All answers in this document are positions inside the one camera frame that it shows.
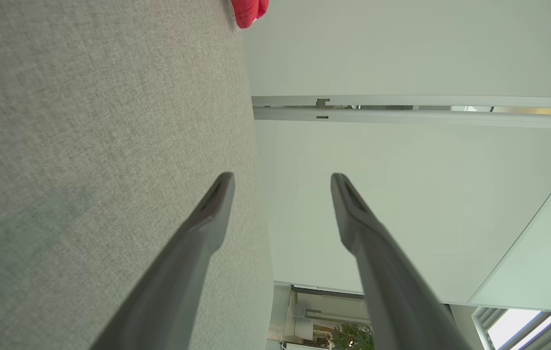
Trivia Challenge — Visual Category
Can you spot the red jersey with white trim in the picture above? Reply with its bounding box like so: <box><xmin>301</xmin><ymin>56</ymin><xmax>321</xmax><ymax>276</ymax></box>
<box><xmin>231</xmin><ymin>0</ymin><xmax>270</xmax><ymax>29</ymax></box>

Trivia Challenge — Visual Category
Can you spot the green potted plant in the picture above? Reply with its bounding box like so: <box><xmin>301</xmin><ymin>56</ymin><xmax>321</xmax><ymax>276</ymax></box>
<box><xmin>331</xmin><ymin>323</ymin><xmax>375</xmax><ymax>350</ymax></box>

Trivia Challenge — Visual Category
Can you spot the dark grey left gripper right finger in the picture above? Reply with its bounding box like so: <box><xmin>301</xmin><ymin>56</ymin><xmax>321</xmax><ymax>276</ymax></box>
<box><xmin>330</xmin><ymin>173</ymin><xmax>473</xmax><ymax>350</ymax></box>

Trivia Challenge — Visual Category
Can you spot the grey double partition post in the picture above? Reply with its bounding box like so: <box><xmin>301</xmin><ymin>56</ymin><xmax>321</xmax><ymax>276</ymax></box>
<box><xmin>251</xmin><ymin>95</ymin><xmax>551</xmax><ymax>131</ymax></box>

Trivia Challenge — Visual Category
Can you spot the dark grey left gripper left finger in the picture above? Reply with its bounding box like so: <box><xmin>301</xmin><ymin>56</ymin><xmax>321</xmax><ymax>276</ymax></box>
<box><xmin>89</xmin><ymin>172</ymin><xmax>235</xmax><ymax>350</ymax></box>

